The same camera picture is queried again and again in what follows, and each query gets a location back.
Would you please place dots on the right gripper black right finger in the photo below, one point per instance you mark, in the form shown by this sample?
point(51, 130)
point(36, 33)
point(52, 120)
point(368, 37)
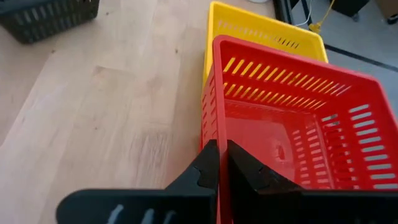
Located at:
point(264, 202)

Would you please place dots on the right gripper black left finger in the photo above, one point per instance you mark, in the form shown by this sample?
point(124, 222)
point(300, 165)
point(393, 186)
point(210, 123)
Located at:
point(186, 205)

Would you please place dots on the yellow plastic slotted basket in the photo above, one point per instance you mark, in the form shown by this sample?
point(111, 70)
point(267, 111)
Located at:
point(248, 21)

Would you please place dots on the cardboard box on floor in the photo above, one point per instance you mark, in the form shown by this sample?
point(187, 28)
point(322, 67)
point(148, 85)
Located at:
point(387, 6)

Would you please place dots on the black wheeled floor box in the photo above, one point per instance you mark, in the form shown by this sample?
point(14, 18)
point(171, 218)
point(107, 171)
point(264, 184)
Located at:
point(348, 6)

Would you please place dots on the red plastic slotted basket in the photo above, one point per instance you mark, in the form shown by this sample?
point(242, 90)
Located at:
point(264, 146)

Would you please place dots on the black floor tape strip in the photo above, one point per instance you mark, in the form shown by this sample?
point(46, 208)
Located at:
point(360, 57)

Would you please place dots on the black plastic slotted basket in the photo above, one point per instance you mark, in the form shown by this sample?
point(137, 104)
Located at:
point(46, 21)

